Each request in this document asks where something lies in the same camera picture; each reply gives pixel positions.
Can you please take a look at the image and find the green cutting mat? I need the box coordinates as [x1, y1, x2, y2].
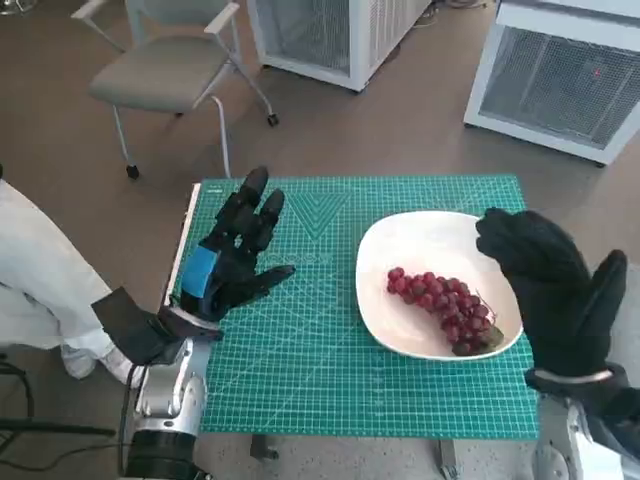
[187, 173, 541, 441]

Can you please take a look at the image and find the white plate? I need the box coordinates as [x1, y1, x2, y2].
[355, 210, 525, 360]

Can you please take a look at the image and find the red toy grape bunch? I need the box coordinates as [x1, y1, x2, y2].
[385, 267, 505, 357]

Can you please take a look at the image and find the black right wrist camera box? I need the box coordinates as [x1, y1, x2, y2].
[584, 368, 640, 444]

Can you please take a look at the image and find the black floor stand bar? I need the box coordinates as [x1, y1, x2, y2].
[0, 421, 116, 437]

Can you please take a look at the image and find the person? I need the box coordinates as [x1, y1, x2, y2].
[0, 164, 137, 385]

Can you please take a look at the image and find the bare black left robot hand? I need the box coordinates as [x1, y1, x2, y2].
[178, 167, 296, 324]

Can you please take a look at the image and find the wide white mesh cabinet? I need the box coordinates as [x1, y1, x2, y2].
[462, 0, 640, 166]

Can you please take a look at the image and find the metal table leg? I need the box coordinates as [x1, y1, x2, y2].
[438, 439, 461, 480]
[249, 433, 280, 460]

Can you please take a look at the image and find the narrow white mesh cabinet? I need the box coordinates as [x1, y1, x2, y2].
[247, 0, 434, 94]

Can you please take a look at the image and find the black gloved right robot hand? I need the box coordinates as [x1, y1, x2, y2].
[474, 207, 629, 377]

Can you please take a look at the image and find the grey chair with castors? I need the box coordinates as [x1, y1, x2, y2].
[72, 0, 281, 181]

